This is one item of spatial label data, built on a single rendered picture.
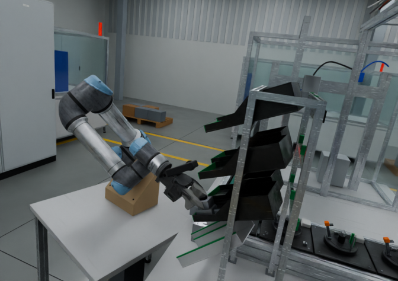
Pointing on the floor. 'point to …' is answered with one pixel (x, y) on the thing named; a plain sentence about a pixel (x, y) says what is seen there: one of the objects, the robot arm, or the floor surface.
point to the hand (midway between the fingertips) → (205, 201)
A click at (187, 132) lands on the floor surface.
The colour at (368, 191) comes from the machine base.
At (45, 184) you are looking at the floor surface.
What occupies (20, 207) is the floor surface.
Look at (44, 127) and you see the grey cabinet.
